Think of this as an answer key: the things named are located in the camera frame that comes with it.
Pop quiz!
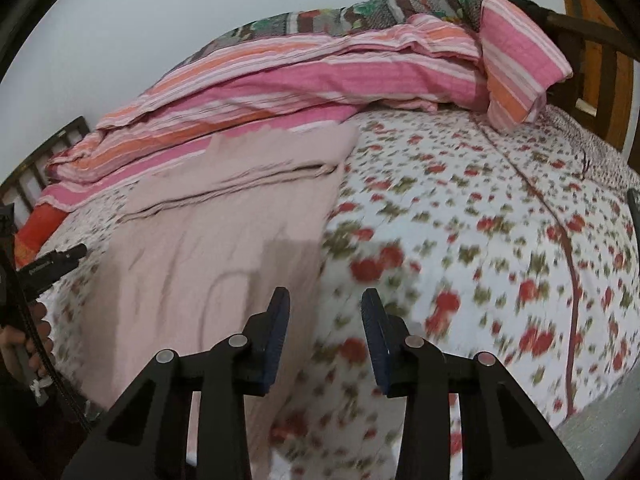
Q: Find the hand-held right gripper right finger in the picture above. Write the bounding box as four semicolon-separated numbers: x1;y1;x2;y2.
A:
361;287;586;480

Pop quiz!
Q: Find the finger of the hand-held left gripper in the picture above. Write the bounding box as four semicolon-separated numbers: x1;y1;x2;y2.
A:
47;243;88;275

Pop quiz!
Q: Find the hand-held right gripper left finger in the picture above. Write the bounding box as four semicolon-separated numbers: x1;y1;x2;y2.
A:
60;287;291;480

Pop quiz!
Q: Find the light pink knit sweater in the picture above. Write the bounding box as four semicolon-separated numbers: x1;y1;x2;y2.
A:
75;122;360;480

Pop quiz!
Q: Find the person's left hand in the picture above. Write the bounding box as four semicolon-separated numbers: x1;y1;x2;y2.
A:
0;304;54;378

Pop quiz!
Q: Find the red orange cloth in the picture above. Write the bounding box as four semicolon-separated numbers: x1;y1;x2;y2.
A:
14;205;69;269

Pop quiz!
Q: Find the white red floral bed sheet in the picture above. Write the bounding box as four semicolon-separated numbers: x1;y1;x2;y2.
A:
15;105;640;480

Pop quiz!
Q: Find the pink orange striped quilt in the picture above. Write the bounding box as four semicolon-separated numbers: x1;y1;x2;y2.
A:
37;14;488;211

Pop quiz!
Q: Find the pink striped pillow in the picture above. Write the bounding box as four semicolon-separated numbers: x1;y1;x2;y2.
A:
477;0;574;134

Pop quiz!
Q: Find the brown green floral blanket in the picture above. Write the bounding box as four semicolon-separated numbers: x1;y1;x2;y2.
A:
175;0;506;68

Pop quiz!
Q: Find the wooden headboard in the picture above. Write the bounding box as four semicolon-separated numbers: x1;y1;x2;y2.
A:
542;0;640;157

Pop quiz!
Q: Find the black braided cable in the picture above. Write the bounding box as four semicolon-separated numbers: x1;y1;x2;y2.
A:
0;247;93;433

